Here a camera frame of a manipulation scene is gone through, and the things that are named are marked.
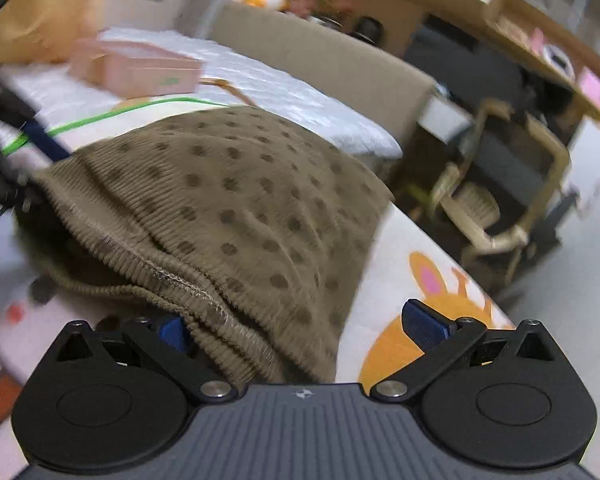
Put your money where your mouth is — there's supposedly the black monitor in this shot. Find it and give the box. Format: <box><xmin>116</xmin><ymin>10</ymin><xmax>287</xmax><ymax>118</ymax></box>
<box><xmin>402</xmin><ymin>12</ymin><xmax>526</xmax><ymax>111</ymax></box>

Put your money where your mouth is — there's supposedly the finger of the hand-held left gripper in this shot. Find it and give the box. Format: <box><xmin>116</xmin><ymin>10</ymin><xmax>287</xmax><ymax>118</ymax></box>
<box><xmin>0</xmin><ymin>87</ymin><xmax>74</xmax><ymax>162</ymax></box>
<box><xmin>0</xmin><ymin>157</ymin><xmax>47</xmax><ymax>211</ymax></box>

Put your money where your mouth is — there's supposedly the black speaker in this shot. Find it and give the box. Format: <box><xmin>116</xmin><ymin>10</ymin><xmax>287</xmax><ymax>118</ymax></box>
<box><xmin>352</xmin><ymin>16</ymin><xmax>383</xmax><ymax>43</ymax></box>

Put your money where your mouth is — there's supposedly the white alarm clock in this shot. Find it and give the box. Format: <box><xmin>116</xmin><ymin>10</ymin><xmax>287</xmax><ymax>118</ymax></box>
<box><xmin>540</xmin><ymin>42</ymin><xmax>576</xmax><ymax>78</ymax></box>

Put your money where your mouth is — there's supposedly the pink gift box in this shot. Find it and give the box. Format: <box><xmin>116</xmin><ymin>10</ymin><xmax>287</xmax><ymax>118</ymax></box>
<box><xmin>577</xmin><ymin>67</ymin><xmax>600</xmax><ymax>111</ymax></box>

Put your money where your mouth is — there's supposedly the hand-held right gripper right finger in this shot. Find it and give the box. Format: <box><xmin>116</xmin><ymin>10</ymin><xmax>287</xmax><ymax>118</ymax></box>
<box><xmin>371</xmin><ymin>299</ymin><xmax>557</xmax><ymax>404</ymax></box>

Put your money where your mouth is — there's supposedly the cartoon printed bed mat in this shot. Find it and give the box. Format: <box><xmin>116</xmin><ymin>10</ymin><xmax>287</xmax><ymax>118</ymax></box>
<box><xmin>0</xmin><ymin>95</ymin><xmax>516</xmax><ymax>480</ymax></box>

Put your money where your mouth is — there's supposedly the beige mesh office chair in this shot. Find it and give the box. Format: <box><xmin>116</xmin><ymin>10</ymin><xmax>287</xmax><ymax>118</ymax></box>
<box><xmin>427</xmin><ymin>97</ymin><xmax>581</xmax><ymax>286</ymax></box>

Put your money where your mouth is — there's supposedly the photo frame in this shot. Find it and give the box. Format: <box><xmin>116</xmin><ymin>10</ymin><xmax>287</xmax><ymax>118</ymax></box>
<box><xmin>497</xmin><ymin>15</ymin><xmax>528</xmax><ymax>43</ymax></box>

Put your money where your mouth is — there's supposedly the white desk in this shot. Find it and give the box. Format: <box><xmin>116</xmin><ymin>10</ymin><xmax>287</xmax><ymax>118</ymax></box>
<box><xmin>417</xmin><ymin>95</ymin><xmax>476</xmax><ymax>146</ymax></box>

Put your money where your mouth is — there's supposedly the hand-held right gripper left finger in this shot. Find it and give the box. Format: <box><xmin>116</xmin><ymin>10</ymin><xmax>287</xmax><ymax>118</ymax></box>
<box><xmin>55</xmin><ymin>315</ymin><xmax>238</xmax><ymax>404</ymax></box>

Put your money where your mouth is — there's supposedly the pink flat box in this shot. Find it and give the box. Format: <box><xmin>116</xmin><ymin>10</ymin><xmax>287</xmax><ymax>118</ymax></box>
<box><xmin>69</xmin><ymin>39</ymin><xmax>203</xmax><ymax>100</ymax></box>

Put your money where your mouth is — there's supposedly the beige bed headboard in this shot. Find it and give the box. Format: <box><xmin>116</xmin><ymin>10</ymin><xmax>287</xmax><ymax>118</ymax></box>
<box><xmin>207</xmin><ymin>2</ymin><xmax>438</xmax><ymax>161</ymax></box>

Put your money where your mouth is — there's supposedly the brown dotted corduroy garment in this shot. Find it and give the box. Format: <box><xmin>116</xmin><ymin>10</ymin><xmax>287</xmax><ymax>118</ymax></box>
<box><xmin>12</xmin><ymin>105</ymin><xmax>396</xmax><ymax>386</ymax></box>

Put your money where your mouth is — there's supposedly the white quilted pillow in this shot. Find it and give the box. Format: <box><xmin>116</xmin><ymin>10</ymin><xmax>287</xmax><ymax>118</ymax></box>
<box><xmin>0</xmin><ymin>27</ymin><xmax>403</xmax><ymax>161</ymax></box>

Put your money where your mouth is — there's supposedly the beige tote bag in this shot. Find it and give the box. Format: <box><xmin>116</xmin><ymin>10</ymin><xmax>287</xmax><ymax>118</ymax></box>
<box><xmin>0</xmin><ymin>0</ymin><xmax>118</xmax><ymax>66</ymax></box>

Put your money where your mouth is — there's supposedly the brown strap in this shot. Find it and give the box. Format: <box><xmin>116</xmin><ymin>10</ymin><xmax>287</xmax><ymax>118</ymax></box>
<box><xmin>200</xmin><ymin>77</ymin><xmax>253</xmax><ymax>107</ymax></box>

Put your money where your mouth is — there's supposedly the potted plant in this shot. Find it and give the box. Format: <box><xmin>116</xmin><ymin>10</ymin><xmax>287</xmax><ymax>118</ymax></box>
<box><xmin>317</xmin><ymin>0</ymin><xmax>356</xmax><ymax>23</ymax></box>

